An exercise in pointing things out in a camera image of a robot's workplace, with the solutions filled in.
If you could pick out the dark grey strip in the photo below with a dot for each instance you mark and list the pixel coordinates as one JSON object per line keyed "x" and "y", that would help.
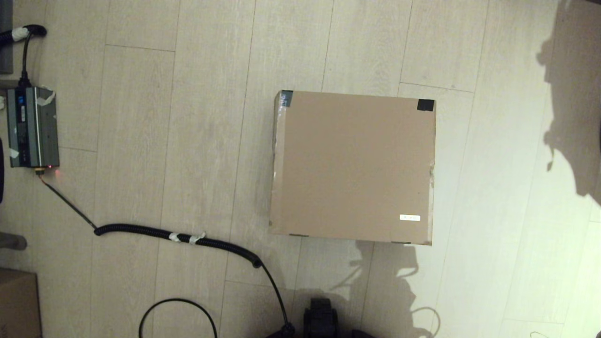
{"x": 5, "y": 37}

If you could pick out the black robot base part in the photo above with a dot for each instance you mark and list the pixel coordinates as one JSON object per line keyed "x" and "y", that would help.
{"x": 321, "y": 321}

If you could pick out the small brown cardboard box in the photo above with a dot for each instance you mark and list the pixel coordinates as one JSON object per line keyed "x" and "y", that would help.
{"x": 19, "y": 305}

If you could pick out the brown cardboard shoe box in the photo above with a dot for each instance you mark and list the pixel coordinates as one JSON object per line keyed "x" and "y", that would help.
{"x": 352, "y": 164}

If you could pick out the grey power supply unit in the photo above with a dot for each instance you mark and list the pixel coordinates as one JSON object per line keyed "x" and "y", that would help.
{"x": 32, "y": 127}

